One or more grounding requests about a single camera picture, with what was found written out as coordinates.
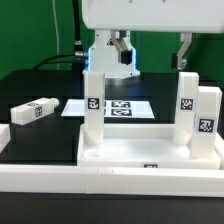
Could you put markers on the white front fence bar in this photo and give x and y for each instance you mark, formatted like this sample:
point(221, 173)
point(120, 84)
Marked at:
point(123, 181)

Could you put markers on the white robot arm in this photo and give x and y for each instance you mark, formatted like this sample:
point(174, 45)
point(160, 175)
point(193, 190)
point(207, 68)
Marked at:
point(103, 55)

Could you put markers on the white desk top tray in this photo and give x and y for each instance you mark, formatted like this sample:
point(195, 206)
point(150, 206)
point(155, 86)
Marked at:
point(140, 146)

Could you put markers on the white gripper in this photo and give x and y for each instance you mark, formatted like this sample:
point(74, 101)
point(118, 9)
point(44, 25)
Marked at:
point(195, 16)

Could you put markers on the white marker sheet with tags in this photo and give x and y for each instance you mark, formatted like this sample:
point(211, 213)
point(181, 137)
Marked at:
point(113, 108)

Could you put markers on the white fence bar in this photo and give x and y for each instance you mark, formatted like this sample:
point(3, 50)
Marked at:
point(4, 136)
point(219, 148)
point(123, 181)

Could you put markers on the black cable post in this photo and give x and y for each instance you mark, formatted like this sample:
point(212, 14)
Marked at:
point(77, 65)

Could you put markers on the white left fence bar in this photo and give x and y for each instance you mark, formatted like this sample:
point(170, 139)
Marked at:
point(4, 136)

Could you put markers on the white right fence bar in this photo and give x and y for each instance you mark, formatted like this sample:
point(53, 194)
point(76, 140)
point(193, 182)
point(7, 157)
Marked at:
point(219, 148)

